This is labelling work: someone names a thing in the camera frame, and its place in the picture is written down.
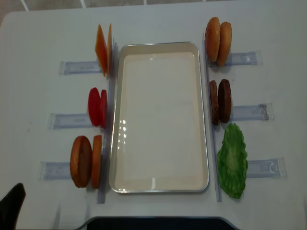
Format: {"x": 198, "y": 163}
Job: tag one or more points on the clear lettuce pusher track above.
{"x": 271, "y": 168}

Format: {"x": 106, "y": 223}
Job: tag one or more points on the clear left bun pusher track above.
{"x": 54, "y": 171}

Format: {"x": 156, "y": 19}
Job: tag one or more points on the golden bun half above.
{"x": 212, "y": 38}
{"x": 225, "y": 43}

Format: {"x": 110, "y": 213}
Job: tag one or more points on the white rectangular metal tray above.
{"x": 158, "y": 133}

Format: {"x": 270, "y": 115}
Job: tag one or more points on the thin orange bun slice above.
{"x": 96, "y": 158}

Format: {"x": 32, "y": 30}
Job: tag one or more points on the outer golden bun half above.
{"x": 225, "y": 43}

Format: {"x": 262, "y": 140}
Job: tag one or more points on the inner golden bun half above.
{"x": 212, "y": 38}

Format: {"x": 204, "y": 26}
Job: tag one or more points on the red tomato slice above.
{"x": 93, "y": 106}
{"x": 103, "y": 108}

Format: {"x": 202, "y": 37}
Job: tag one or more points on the clear cheese pusher track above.
{"x": 68, "y": 67}

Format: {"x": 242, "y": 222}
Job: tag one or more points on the clear acrylic rail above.
{"x": 211, "y": 126}
{"x": 101, "y": 198}

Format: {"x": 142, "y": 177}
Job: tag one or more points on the right clear acrylic rail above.
{"x": 211, "y": 126}

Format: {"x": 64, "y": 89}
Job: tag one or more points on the outer orange cheese slice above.
{"x": 101, "y": 50}

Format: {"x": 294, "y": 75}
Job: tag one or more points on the clear patty pusher track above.
{"x": 261, "y": 112}

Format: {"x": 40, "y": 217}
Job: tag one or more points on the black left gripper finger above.
{"x": 10, "y": 207}

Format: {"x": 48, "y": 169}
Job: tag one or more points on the left clear acrylic rail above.
{"x": 101, "y": 198}

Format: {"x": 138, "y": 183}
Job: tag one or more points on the clear bun pusher track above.
{"x": 54, "y": 171}
{"x": 241, "y": 59}

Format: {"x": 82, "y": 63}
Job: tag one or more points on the brown meat patty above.
{"x": 214, "y": 102}
{"x": 224, "y": 101}

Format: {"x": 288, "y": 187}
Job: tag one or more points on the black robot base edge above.
{"x": 159, "y": 223}

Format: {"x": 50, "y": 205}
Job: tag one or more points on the inner red tomato slice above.
{"x": 103, "y": 108}

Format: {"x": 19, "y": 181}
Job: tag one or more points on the large brown bun half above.
{"x": 81, "y": 161}

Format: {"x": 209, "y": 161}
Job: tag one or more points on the clear right bun pusher track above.
{"x": 241, "y": 59}

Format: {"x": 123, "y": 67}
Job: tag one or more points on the green lettuce leaf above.
{"x": 232, "y": 162}

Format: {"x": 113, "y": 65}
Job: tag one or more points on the clear tomato pusher track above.
{"x": 64, "y": 121}

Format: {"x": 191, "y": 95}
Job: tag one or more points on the outer brown meat patty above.
{"x": 224, "y": 101}

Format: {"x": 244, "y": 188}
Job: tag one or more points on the inner brown meat patty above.
{"x": 214, "y": 102}

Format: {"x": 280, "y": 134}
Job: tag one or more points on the outer red tomato slice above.
{"x": 93, "y": 106}

